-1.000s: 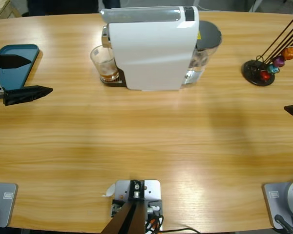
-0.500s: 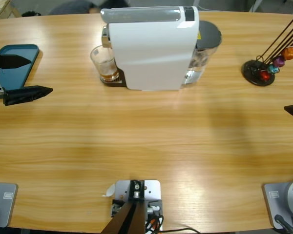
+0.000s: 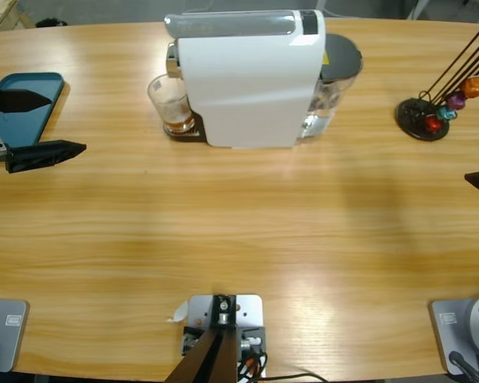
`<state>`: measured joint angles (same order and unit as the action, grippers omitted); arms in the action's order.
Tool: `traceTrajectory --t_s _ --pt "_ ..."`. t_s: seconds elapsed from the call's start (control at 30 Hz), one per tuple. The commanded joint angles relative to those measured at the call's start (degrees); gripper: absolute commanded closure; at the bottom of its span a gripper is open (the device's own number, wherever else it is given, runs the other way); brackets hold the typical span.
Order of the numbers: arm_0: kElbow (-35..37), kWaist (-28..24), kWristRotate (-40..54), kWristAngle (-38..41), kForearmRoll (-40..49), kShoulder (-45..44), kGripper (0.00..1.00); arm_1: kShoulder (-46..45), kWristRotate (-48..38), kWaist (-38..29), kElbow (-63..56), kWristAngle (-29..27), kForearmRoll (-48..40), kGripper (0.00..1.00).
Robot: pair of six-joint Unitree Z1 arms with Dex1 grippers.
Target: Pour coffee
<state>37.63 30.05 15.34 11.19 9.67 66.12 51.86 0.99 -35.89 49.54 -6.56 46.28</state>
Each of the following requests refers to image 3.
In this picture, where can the red coffee capsule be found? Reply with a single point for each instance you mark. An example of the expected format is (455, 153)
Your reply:
(434, 123)

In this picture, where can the white capsule coffee machine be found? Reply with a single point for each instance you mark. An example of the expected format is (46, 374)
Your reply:
(243, 80)

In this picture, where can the teal coffee capsule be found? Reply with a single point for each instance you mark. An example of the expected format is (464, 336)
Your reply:
(446, 113)

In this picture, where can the teal plastic tray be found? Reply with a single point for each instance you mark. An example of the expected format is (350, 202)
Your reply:
(28, 127)

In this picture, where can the clear drinking glass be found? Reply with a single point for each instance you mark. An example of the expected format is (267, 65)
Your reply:
(171, 103)

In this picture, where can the purple coffee capsule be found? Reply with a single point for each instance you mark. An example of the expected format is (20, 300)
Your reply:
(456, 101)

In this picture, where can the dark camera mount post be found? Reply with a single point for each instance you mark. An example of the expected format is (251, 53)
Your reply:
(207, 359)

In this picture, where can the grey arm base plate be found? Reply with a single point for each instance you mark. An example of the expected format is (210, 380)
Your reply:
(12, 335)
(447, 331)

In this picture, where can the white paper scrap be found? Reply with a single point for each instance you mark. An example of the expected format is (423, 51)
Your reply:
(180, 313)

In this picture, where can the white chair leg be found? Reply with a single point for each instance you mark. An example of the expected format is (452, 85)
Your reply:
(421, 8)

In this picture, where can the black capsule holder with rods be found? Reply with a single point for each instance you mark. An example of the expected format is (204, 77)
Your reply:
(413, 115)

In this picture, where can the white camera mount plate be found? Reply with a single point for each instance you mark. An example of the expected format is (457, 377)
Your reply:
(249, 309)

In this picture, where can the black object on floor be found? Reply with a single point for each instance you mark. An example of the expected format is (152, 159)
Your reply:
(52, 22)

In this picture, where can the orange coffee capsule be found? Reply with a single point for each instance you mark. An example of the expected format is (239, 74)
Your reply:
(473, 88)

